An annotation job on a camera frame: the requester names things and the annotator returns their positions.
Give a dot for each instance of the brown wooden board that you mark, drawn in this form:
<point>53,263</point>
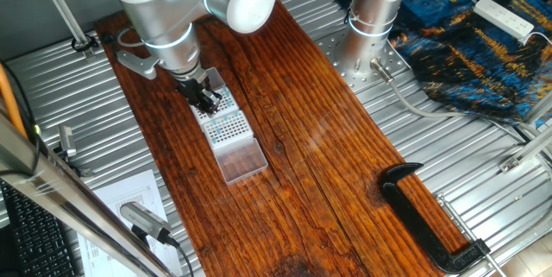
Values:
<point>302,160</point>

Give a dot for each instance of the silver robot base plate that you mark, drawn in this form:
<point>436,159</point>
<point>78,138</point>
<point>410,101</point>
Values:
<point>334,59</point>

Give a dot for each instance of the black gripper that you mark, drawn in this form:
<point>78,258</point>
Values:
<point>192,91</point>

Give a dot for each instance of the black C-clamp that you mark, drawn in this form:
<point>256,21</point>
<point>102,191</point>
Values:
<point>414,221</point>

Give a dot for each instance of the orange tube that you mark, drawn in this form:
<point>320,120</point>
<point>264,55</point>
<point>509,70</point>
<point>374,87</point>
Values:
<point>10,100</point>

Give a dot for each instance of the silver depth camera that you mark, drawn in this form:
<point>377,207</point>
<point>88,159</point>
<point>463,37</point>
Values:
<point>144,221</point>

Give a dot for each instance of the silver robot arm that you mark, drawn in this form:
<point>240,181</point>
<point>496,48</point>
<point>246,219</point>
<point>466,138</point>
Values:
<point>159,14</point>

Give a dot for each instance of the thin aluminium rail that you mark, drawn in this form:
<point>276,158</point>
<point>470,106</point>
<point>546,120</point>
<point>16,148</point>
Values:
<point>61,5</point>

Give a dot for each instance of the white pipette tip box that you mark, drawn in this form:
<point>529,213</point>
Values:
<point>228,110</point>
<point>235,132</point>

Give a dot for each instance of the blue patterned cloth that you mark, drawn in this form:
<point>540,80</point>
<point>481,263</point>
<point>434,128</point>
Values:
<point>474,61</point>

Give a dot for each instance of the printed paper sheet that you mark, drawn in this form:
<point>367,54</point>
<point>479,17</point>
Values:
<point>125,190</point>

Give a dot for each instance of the small silver camera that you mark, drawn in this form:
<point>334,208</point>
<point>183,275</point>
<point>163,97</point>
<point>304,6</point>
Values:
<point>67,141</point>

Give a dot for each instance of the black keyboard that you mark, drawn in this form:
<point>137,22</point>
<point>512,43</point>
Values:
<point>34,242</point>

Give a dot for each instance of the white power strip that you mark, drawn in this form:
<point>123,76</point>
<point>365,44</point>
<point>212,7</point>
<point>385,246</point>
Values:
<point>502,17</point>

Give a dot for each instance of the steel frame bar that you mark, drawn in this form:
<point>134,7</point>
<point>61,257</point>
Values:
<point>64,195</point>

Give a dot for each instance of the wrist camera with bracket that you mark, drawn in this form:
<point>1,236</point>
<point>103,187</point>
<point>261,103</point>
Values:
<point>138,64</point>

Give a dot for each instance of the aluminium profile bar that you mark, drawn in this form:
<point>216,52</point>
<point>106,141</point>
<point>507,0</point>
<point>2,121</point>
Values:
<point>526,149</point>

